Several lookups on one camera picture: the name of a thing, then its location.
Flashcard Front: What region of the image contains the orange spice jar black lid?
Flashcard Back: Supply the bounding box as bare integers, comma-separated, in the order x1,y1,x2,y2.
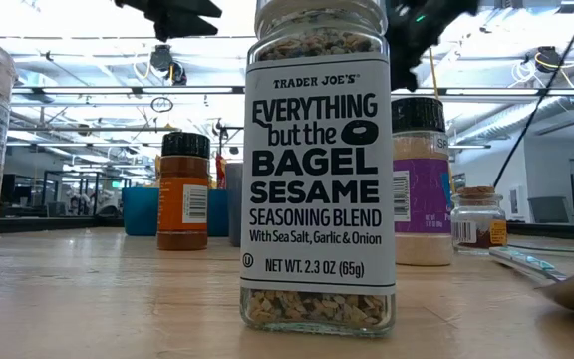
155,131,212,251

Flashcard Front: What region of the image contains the red yellow noodle packet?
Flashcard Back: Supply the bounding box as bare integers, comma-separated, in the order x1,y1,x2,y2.
215,153,227,189

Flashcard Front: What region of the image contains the yellow hanging cable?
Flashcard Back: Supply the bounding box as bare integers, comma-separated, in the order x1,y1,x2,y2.
429,47,457,196

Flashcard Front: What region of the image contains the blue plastic bin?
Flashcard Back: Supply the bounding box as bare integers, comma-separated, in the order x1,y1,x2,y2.
121,186,230,237

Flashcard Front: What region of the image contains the black ceiling cord reel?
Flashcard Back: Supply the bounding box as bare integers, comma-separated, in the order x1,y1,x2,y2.
147,43,188,86
535,45,565,74
210,118,231,141

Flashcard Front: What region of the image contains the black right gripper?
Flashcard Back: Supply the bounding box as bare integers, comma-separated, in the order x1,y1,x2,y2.
386,0,480,93

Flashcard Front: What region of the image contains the purple-label spice jar black lid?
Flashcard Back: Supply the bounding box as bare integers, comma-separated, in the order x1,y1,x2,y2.
391,96,455,267

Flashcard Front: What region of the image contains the small cork-stoppered glass jar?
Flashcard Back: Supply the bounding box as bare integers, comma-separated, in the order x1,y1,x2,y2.
449,185,509,255

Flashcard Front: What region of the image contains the long ceiling light fixture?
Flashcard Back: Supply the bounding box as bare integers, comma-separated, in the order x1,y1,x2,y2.
10,84,574,98

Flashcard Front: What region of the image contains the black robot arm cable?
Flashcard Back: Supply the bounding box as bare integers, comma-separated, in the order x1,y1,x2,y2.
492,0,574,189

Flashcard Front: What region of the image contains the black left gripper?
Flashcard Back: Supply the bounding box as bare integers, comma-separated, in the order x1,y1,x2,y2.
115,0,223,44

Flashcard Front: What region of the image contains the bagel sesame seasoning jar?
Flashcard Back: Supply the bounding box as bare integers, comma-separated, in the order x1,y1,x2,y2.
239,0,397,338

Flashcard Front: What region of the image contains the gray translucent plastic bin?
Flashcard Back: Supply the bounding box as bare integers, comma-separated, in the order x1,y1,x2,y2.
225,162,244,248

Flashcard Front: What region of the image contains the silver ceiling air duct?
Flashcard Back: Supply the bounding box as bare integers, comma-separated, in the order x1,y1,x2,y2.
458,94,574,146

